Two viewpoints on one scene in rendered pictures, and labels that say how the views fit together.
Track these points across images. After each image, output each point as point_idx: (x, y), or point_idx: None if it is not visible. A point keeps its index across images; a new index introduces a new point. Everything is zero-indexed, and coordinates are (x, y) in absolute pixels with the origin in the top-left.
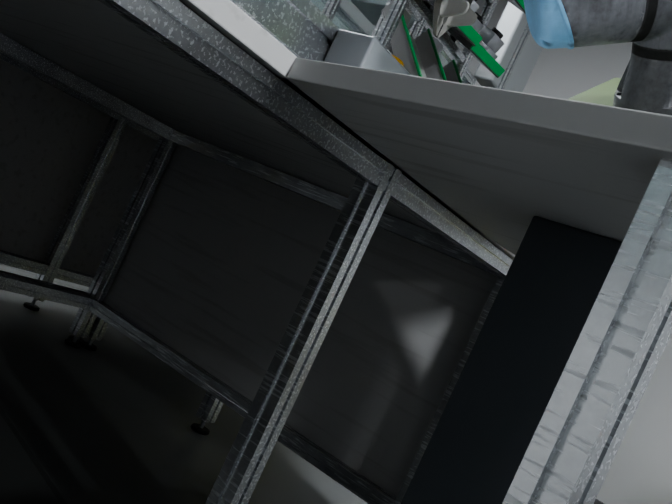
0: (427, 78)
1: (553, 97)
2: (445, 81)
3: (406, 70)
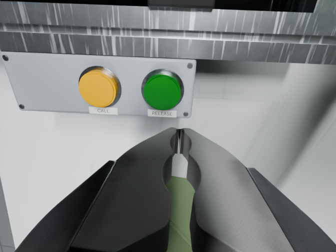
0: (1, 183)
1: (10, 225)
2: (3, 191)
3: (104, 113)
